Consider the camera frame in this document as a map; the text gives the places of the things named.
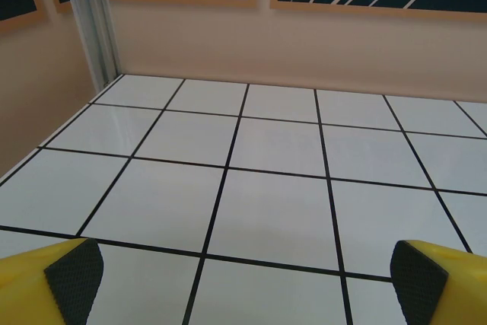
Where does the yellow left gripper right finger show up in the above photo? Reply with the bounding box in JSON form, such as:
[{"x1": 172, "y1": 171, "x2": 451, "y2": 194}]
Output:
[{"x1": 390, "y1": 240, "x2": 487, "y2": 325}]

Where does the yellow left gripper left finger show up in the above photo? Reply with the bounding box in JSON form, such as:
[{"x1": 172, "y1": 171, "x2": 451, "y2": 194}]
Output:
[{"x1": 0, "y1": 237, "x2": 104, "y2": 325}]

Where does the aluminium corner post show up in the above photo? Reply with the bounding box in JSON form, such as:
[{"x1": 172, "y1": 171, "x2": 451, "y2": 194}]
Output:
[{"x1": 62, "y1": 0, "x2": 123, "y2": 89}]

